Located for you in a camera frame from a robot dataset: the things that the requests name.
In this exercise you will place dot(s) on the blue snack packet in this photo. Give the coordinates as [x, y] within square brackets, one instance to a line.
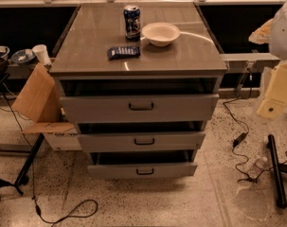
[123, 52]

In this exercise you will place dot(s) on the black stand leg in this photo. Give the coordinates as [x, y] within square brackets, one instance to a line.
[22, 177]
[279, 168]

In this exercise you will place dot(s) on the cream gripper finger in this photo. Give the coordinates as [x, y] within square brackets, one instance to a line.
[275, 98]

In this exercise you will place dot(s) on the grey drawer cabinet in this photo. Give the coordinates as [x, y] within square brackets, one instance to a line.
[192, 65]

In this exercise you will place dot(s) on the white paper cup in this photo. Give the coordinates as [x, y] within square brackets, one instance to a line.
[41, 53]

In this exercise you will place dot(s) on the black clamp on floor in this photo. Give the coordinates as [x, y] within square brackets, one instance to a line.
[1, 185]

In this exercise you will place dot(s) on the white bowl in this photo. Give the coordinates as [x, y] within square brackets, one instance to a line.
[160, 34]

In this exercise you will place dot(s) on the grey drawer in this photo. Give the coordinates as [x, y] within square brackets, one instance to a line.
[118, 109]
[167, 170]
[145, 141]

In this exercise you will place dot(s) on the black stand leg right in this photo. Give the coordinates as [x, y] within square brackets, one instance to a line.
[279, 168]

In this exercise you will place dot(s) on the blue soda can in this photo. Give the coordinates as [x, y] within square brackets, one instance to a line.
[132, 22]

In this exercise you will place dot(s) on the blue bowl on shelf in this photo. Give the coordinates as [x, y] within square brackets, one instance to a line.
[23, 57]

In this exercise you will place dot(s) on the grey top drawer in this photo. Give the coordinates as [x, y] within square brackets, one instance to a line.
[118, 109]

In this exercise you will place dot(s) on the grey bottom drawer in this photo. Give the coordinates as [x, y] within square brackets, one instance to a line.
[167, 170]

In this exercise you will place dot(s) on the clear plastic bottle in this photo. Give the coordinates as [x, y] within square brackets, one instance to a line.
[256, 169]

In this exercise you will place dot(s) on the brown cardboard box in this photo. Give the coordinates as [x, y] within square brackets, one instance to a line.
[39, 101]

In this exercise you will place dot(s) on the black stand leg left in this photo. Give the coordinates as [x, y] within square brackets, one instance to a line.
[22, 177]

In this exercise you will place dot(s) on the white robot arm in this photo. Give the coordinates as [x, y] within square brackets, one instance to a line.
[274, 33]

